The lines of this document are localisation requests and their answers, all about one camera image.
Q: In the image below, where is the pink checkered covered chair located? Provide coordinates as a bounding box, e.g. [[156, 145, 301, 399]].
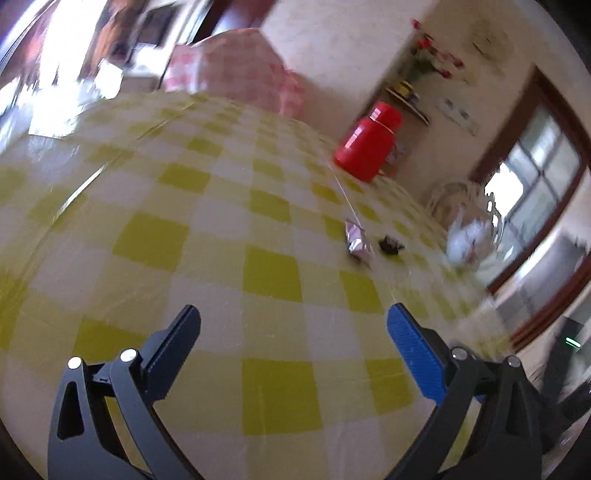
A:
[[161, 28, 304, 118]]

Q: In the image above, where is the pink snack packet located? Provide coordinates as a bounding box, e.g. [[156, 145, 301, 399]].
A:
[[345, 219, 374, 267]]

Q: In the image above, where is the red thermos jug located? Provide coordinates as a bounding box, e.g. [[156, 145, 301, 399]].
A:
[[334, 101, 403, 183]]

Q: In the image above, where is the flower vase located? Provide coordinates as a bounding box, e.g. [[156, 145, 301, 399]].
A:
[[393, 19, 465, 100]]

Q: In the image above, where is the white ornate chair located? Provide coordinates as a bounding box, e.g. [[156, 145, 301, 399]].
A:
[[427, 180, 504, 260]]

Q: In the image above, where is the black candy wrapper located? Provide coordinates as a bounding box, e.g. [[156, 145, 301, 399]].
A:
[[379, 235, 406, 256]]

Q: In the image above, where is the wall corner shelf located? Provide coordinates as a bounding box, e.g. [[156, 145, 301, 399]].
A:
[[382, 86, 431, 126]]

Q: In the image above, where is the white floral teapot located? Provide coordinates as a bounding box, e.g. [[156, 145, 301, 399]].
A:
[[446, 207, 493, 269]]

